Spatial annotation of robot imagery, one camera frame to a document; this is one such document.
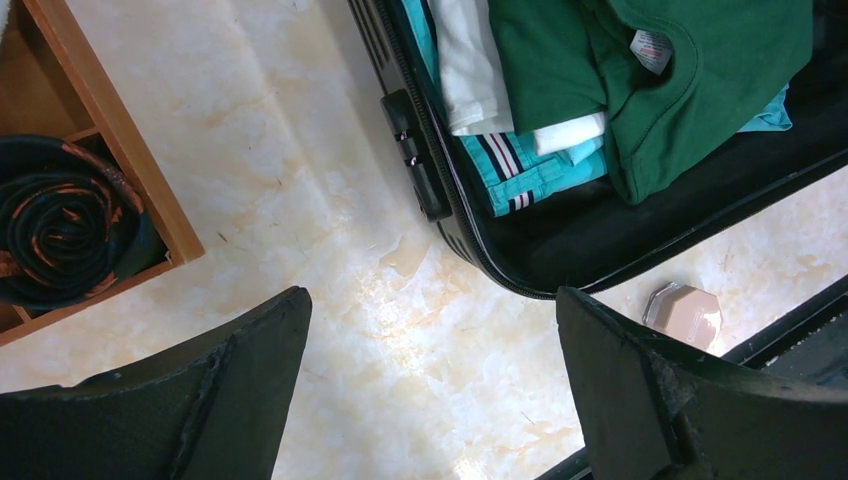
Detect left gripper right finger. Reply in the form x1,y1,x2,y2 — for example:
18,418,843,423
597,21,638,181
555,286,848,480

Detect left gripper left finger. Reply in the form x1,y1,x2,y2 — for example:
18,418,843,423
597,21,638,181
1,287,312,479

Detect turquoise shorts with striped waistband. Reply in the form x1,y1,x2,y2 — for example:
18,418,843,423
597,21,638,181
407,1,792,216

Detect dark green shirt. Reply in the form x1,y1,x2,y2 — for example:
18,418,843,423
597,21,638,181
489,1,814,204

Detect white shirt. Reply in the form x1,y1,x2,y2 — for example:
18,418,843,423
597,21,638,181
428,0,606,163

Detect black open suitcase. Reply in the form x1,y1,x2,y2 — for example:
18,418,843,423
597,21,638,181
350,1,847,299

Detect rolled black orange belt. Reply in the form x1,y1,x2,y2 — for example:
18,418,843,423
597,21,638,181
1,135,166,310

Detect wooden tray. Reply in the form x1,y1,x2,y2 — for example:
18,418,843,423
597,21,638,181
1,1,204,345

